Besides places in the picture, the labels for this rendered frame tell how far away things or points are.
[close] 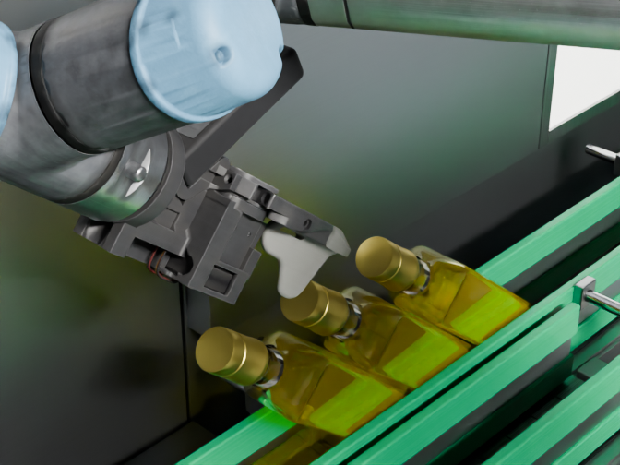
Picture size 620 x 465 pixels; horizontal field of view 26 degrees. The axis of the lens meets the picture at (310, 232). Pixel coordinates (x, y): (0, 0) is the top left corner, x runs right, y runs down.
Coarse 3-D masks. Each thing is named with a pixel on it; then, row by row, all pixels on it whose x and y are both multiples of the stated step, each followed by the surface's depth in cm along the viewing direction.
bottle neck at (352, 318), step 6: (348, 306) 103; (354, 306) 104; (348, 312) 102; (354, 312) 103; (360, 312) 104; (348, 318) 102; (354, 318) 103; (360, 318) 104; (348, 324) 103; (354, 324) 103; (342, 330) 103; (348, 330) 103; (354, 330) 104; (336, 336) 104; (342, 336) 104; (348, 336) 104
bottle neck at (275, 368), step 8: (272, 352) 98; (272, 360) 98; (280, 360) 99; (272, 368) 98; (280, 368) 98; (264, 376) 97; (272, 376) 98; (280, 376) 99; (256, 384) 98; (264, 384) 98; (272, 384) 99
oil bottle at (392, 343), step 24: (360, 288) 107; (384, 312) 104; (408, 312) 110; (360, 336) 104; (384, 336) 105; (408, 336) 107; (432, 336) 110; (360, 360) 104; (384, 360) 106; (408, 360) 108; (432, 360) 111; (456, 360) 114; (408, 384) 110
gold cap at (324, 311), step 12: (312, 288) 99; (324, 288) 100; (288, 300) 100; (300, 300) 99; (312, 300) 98; (324, 300) 99; (336, 300) 101; (288, 312) 99; (300, 312) 99; (312, 312) 98; (324, 312) 99; (336, 312) 100; (300, 324) 99; (312, 324) 100; (324, 324) 100; (336, 324) 101
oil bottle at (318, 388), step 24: (288, 336) 101; (288, 360) 99; (312, 360) 99; (336, 360) 102; (288, 384) 99; (312, 384) 100; (336, 384) 102; (360, 384) 105; (384, 384) 107; (288, 408) 99; (312, 408) 101; (336, 408) 103; (360, 408) 106; (384, 408) 109; (336, 432) 105
